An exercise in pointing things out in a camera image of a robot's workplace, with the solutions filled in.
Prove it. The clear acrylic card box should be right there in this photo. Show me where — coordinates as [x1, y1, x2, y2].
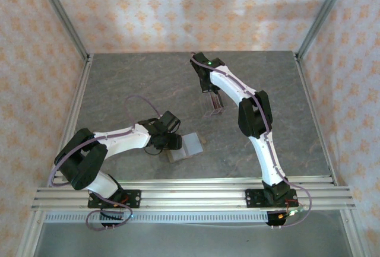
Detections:
[202, 90, 229, 118]

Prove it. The clear plastic box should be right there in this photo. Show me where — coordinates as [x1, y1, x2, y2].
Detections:
[166, 132, 204, 164]

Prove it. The aluminium mounting beam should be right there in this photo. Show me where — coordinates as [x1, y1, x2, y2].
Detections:
[31, 178, 356, 211]

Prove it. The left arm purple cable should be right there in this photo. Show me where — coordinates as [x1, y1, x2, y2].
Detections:
[49, 95, 161, 230]

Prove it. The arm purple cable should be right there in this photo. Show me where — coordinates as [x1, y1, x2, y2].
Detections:
[189, 51, 312, 230]
[49, 95, 161, 230]

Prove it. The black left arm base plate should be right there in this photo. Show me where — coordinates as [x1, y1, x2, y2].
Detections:
[87, 189, 142, 210]

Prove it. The white slotted cable duct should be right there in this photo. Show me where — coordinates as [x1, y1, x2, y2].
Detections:
[44, 211, 270, 224]

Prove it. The black cable bracket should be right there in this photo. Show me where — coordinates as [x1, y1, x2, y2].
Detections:
[265, 208, 297, 229]
[99, 209, 125, 230]

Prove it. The aluminium table side rail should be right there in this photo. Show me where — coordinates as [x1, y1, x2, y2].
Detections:
[293, 52, 339, 186]
[47, 53, 95, 187]

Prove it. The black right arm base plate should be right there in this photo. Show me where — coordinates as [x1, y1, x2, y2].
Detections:
[245, 188, 297, 210]

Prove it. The aluminium frame post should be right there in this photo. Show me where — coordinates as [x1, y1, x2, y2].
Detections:
[296, 0, 353, 61]
[34, 0, 91, 62]

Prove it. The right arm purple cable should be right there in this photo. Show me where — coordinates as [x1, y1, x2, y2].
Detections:
[189, 51, 312, 230]

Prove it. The aluminium frame leg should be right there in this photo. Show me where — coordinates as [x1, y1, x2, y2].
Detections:
[17, 209, 45, 257]
[340, 209, 366, 257]

